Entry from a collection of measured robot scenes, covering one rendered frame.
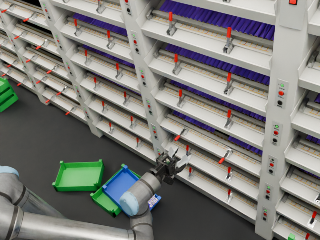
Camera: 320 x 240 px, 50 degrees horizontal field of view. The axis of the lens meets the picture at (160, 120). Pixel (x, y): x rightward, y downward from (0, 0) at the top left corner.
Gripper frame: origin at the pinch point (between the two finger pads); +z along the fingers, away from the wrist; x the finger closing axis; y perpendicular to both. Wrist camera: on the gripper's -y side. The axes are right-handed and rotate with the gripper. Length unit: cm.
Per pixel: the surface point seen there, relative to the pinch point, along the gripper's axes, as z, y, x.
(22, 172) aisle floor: -37, -64, 124
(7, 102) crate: -2, -59, 201
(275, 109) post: 14.9, 31.4, -33.4
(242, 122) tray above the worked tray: 20.9, 12.0, -17.3
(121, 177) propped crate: -4, -52, 51
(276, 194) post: 16.6, -18.0, -39.1
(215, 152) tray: 16.8, -10.7, -5.7
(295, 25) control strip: 13, 66, -37
